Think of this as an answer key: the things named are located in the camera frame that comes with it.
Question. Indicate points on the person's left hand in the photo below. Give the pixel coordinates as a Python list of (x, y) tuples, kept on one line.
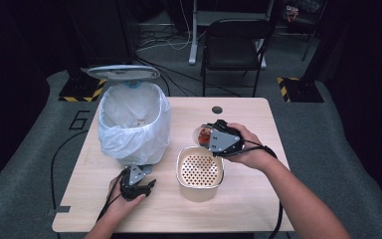
[(124, 205)]

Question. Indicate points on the person's right hand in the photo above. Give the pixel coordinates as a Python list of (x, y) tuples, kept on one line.
[(253, 152)]

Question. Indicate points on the white metal desk frame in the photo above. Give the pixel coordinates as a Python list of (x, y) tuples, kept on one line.
[(193, 40)]

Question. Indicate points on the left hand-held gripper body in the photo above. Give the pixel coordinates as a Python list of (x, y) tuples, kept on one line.
[(134, 176)]

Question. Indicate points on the black base plate, hazard stripes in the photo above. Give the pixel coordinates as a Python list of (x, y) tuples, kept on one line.
[(300, 90), (79, 91)]

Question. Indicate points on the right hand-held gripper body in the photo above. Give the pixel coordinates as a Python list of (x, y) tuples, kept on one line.
[(225, 139)]

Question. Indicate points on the red and white clutter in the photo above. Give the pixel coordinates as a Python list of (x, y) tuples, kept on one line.
[(291, 12)]

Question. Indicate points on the black folding chair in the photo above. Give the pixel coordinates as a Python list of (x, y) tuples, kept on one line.
[(233, 49)]

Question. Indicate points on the white plastic bin liner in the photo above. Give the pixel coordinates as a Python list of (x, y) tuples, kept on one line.
[(132, 146)]

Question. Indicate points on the beige container with perforated strainer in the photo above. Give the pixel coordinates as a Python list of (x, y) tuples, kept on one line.
[(199, 171)]

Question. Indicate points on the black stand leg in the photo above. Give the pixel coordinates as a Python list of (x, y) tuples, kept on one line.
[(311, 40)]

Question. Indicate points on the white and grey pedal bin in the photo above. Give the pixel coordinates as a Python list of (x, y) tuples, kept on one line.
[(122, 71)]

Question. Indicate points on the clear plastic cup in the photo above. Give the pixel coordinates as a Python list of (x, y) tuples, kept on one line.
[(204, 136)]

